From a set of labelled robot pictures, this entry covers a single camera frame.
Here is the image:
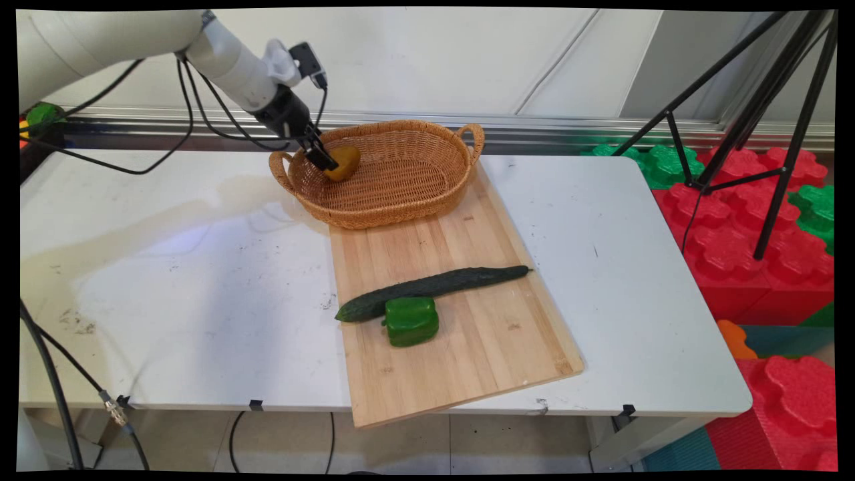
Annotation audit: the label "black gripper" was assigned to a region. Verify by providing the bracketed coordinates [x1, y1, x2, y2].
[252, 84, 339, 172]

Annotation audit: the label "green foam puzzle block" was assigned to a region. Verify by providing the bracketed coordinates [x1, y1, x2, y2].
[640, 144, 706, 190]
[787, 183, 836, 256]
[581, 143, 647, 169]

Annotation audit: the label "aluminium wall rail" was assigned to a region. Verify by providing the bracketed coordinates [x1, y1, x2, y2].
[65, 107, 836, 153]

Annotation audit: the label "light wooden cutting board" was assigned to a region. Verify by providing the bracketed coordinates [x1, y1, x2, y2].
[329, 160, 585, 428]

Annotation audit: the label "short black arm cable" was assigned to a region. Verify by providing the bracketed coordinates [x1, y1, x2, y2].
[182, 61, 292, 152]

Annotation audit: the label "long looping black arm cable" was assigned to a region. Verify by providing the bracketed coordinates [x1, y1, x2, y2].
[20, 57, 196, 176]

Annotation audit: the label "oval wicker basket with handles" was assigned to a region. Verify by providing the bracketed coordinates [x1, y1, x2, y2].
[269, 120, 486, 230]

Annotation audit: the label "teal foam floor mat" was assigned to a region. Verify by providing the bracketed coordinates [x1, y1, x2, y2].
[738, 324, 836, 362]
[641, 426, 723, 472]

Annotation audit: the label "black tripod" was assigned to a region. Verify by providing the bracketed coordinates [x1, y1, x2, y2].
[611, 10, 839, 261]

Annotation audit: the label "large red foam puzzle block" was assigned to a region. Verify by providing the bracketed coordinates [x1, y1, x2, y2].
[651, 182, 836, 326]

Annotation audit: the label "green bell pepper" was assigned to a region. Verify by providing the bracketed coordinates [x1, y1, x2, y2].
[382, 297, 440, 348]

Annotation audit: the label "black cable with metal connector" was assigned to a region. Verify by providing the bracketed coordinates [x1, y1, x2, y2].
[30, 324, 150, 471]

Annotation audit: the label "thick black floor cable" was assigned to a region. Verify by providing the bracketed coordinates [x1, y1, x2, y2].
[19, 302, 85, 471]

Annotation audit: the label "orange foam puzzle block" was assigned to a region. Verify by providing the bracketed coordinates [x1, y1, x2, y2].
[717, 319, 759, 361]

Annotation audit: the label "long dark green cucumber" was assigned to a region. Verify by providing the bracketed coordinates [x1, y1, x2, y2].
[335, 265, 534, 323]

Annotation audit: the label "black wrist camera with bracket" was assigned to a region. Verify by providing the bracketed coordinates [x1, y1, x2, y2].
[264, 39, 329, 90]

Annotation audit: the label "yellow-brown potato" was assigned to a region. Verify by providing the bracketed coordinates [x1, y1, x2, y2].
[325, 145, 362, 182]

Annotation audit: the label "green round toy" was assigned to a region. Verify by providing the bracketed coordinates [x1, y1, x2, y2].
[25, 102, 66, 129]

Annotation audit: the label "white table leg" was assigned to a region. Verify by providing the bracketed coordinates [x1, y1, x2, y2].
[586, 414, 699, 472]

